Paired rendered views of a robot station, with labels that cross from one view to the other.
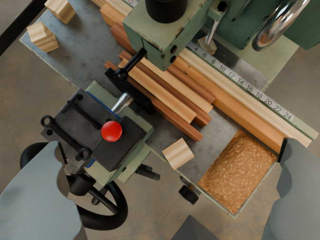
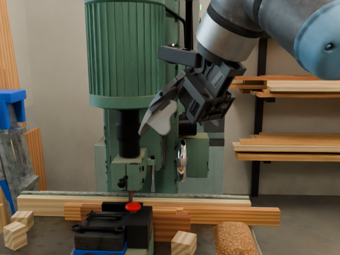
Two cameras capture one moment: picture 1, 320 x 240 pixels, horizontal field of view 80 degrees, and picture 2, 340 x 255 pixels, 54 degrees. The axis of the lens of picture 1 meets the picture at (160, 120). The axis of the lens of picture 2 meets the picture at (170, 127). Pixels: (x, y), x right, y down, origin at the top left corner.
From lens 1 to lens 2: 0.63 m
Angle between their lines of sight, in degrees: 73
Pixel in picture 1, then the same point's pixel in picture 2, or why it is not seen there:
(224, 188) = (234, 241)
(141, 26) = (123, 161)
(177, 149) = (181, 236)
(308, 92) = not seen: outside the picture
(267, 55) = not seen: hidden behind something
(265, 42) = (182, 164)
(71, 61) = (46, 246)
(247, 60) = not seen: hidden behind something
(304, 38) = (200, 171)
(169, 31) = (137, 159)
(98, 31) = (61, 225)
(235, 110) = (198, 208)
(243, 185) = (241, 231)
